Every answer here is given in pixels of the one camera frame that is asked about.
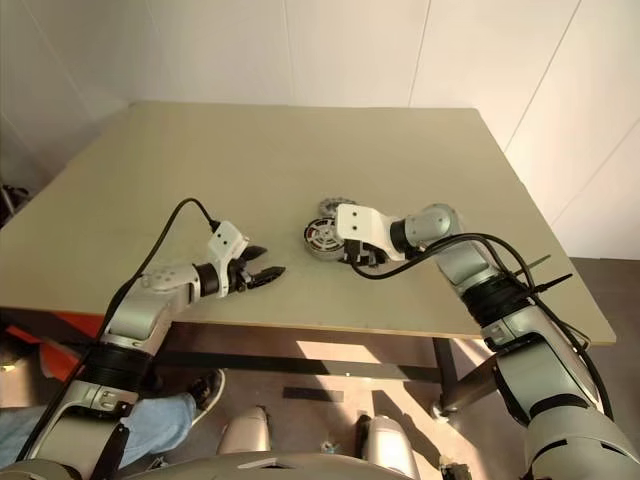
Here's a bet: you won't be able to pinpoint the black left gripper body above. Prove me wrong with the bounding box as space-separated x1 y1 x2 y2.
226 253 255 297

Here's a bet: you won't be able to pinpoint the person's leg in jeans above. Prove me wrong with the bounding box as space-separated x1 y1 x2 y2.
0 392 199 471

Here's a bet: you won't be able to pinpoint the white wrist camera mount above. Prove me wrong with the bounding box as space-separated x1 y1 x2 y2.
208 220 250 299
334 202 404 262

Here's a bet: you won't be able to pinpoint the black round disc part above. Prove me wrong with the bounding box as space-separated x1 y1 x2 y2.
303 218 350 255

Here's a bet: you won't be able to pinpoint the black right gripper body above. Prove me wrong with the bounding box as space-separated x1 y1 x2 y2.
356 240 389 267

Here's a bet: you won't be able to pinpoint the dark patterned sneaker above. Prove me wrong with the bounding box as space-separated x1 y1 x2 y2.
187 368 226 426

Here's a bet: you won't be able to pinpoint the grey robot torso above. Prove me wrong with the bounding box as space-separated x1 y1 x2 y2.
132 451 424 480

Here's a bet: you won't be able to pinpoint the dark cart at wall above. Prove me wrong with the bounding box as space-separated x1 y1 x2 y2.
0 183 29 229

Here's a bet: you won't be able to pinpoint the black table frame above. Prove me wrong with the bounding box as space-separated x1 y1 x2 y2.
0 308 501 419

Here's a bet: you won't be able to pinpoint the orange object under table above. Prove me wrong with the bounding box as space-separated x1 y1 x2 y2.
0 309 101 381

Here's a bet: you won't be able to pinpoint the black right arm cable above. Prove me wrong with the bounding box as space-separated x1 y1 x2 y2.
349 231 616 421

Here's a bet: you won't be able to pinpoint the small grey toothed gear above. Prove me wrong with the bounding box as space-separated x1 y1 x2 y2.
318 198 357 222

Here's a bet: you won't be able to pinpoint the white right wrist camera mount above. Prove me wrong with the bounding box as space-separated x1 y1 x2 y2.
334 202 404 262

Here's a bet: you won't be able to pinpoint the silver rounded robot leg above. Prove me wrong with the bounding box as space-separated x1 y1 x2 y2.
354 412 421 480
219 404 274 456

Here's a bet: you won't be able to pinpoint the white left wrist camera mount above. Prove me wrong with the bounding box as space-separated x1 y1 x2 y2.
208 220 250 299

